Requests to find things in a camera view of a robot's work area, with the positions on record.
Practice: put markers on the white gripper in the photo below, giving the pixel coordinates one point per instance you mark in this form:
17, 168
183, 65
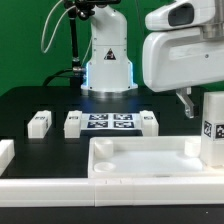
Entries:
181, 59

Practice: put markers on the white desk top tray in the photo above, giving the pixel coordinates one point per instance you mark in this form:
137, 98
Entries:
146, 157

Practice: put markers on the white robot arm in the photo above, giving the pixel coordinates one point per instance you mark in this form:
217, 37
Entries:
109, 72

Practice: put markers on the fiducial marker sheet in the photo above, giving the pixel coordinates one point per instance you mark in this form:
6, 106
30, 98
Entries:
110, 121

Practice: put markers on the white front fence bar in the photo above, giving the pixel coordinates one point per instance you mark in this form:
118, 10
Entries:
111, 192

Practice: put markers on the white left fence block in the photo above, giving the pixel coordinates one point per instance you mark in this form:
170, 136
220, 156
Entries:
7, 153

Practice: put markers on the black camera stand pole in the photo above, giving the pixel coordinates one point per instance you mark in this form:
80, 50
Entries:
84, 10

